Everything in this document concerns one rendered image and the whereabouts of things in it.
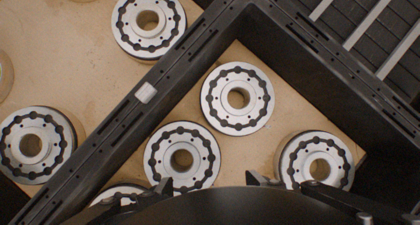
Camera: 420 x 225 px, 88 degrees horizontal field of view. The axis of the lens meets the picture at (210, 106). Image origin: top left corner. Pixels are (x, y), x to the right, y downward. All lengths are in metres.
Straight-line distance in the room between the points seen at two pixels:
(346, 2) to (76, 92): 0.44
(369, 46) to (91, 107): 0.43
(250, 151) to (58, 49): 0.32
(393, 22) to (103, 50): 0.45
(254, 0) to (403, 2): 0.29
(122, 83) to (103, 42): 0.07
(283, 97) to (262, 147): 0.08
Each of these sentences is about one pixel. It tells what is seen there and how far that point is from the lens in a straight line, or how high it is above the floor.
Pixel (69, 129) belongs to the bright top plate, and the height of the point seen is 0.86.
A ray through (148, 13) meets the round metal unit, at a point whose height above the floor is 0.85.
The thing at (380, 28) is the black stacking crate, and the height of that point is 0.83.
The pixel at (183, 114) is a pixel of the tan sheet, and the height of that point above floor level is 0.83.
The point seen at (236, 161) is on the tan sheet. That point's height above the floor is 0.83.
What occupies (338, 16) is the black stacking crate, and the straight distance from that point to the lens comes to 0.42.
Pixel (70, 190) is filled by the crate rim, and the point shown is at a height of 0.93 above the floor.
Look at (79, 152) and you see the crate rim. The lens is 0.26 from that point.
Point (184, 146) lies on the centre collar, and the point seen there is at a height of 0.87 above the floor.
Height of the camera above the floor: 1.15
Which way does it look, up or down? 86 degrees down
